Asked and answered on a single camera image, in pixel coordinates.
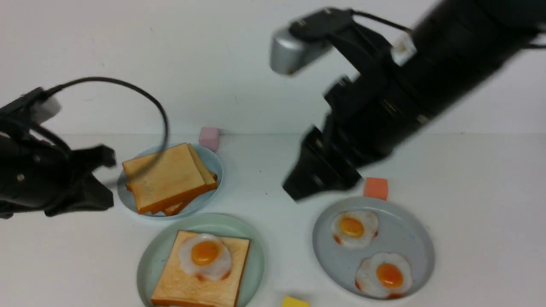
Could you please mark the pink cube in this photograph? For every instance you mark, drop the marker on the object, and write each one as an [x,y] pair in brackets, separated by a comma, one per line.
[209,137]

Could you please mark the yellow cube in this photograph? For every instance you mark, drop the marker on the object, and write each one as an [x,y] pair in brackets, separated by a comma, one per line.
[289,301]

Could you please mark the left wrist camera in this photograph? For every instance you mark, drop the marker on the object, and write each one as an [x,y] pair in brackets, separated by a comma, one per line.
[37,107]

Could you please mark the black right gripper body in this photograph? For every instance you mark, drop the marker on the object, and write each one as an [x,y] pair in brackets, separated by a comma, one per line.
[366,123]

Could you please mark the light blue bread plate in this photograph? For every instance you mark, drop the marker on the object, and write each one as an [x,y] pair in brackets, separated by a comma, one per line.
[210,160]

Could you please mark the mint green plate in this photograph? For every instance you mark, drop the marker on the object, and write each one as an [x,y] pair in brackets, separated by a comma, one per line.
[156,254]

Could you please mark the fried egg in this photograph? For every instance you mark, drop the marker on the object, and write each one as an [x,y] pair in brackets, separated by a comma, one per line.
[354,229]
[384,276]
[205,257]

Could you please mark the grey egg plate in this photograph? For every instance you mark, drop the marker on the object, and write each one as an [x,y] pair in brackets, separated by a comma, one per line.
[399,232]

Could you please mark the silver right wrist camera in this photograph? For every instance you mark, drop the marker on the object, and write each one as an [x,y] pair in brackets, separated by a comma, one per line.
[306,39]

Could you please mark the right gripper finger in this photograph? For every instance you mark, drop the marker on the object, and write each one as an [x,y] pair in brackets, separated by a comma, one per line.
[318,170]

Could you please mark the toast slice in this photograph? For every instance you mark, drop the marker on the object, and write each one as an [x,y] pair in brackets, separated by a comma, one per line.
[209,177]
[177,208]
[172,180]
[175,288]

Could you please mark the orange cube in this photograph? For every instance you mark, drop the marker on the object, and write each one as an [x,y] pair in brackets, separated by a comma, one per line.
[376,187]

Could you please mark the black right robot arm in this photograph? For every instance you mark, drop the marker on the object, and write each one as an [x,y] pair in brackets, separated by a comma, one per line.
[407,77]

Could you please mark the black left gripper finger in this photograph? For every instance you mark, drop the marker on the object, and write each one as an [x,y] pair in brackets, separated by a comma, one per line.
[86,160]
[86,194]

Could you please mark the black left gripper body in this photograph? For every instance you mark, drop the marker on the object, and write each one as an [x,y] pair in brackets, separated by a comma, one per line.
[36,175]

